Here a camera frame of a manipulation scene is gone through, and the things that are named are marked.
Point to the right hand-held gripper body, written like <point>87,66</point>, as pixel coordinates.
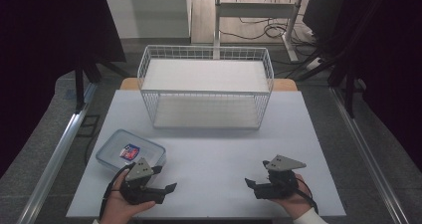
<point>280,180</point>

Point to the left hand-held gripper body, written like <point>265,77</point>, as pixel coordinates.
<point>141,171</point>

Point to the clear plastic lidded container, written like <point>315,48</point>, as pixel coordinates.
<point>111,147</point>

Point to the person's right hand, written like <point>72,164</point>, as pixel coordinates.
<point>297,204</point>

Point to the person's left hand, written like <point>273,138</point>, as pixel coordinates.
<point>116,209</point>

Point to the wooden table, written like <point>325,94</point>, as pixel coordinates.
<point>128,84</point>

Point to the black metal stand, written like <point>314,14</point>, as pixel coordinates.
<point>349,94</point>
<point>79,84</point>

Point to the white power strip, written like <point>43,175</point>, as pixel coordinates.
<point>314,64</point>

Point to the black curtain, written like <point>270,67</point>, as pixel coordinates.
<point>391,68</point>
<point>40,51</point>

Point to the aluminium rail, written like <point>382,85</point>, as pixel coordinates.
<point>368,157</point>
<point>56,157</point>

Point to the white metal desk frame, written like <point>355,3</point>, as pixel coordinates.
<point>255,10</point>

